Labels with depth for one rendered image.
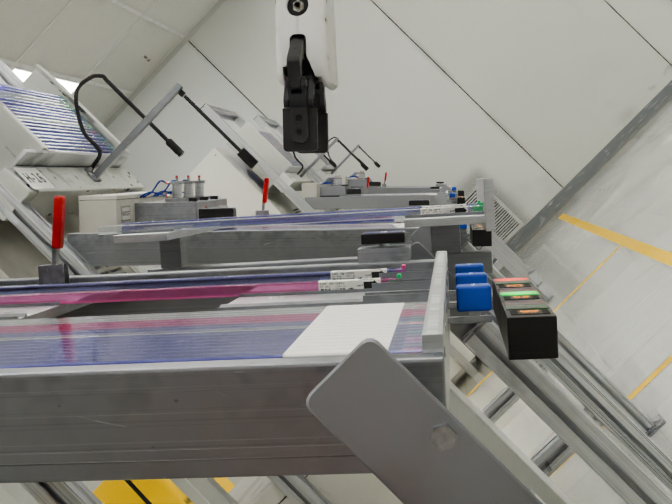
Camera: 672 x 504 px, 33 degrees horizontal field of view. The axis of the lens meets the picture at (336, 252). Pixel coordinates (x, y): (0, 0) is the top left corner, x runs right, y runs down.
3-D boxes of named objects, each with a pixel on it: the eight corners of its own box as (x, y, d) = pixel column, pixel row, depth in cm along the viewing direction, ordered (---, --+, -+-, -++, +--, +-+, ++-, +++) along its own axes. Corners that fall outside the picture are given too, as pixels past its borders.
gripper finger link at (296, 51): (298, 25, 100) (300, 89, 100) (309, 31, 107) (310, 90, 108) (285, 26, 100) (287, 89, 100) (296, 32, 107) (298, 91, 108)
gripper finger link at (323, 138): (326, 85, 113) (328, 152, 113) (330, 87, 116) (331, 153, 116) (294, 86, 113) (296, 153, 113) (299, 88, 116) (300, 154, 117)
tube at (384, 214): (483, 213, 145) (482, 204, 145) (483, 213, 144) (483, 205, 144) (101, 234, 150) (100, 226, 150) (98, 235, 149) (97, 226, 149)
